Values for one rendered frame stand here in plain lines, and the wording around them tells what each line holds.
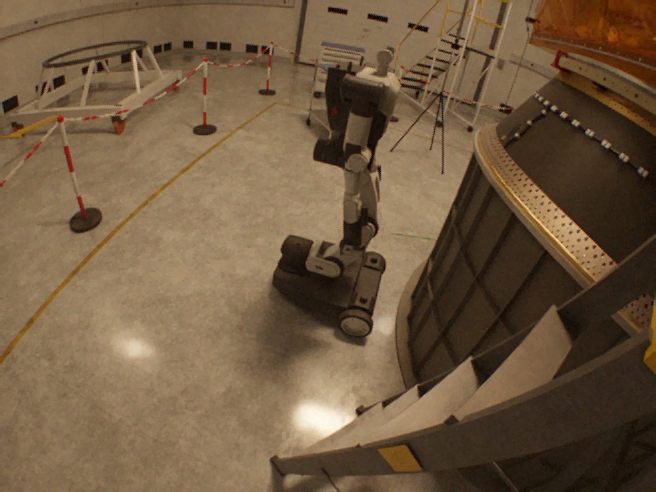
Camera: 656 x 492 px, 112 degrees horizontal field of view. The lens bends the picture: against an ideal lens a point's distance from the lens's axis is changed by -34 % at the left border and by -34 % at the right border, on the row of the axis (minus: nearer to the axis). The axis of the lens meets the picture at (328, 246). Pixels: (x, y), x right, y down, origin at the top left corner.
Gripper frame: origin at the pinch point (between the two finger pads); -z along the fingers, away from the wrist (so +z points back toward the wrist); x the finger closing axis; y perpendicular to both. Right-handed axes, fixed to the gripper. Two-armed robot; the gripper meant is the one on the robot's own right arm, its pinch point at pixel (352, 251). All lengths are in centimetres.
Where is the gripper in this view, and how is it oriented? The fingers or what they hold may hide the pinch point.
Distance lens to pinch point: 162.4
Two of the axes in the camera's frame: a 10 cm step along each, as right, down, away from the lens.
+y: 2.6, -6.0, 7.6
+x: 9.6, 1.3, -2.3
